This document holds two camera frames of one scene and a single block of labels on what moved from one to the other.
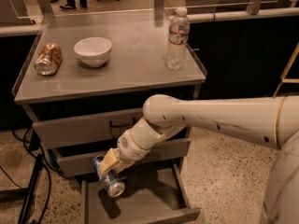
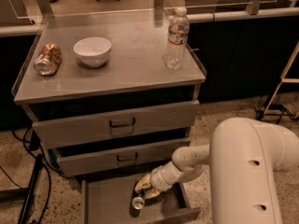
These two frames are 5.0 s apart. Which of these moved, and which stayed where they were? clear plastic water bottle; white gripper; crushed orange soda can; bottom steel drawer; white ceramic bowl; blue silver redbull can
Moved: blue silver redbull can; white gripper
Stayed: clear plastic water bottle; white ceramic bowl; crushed orange soda can; bottom steel drawer
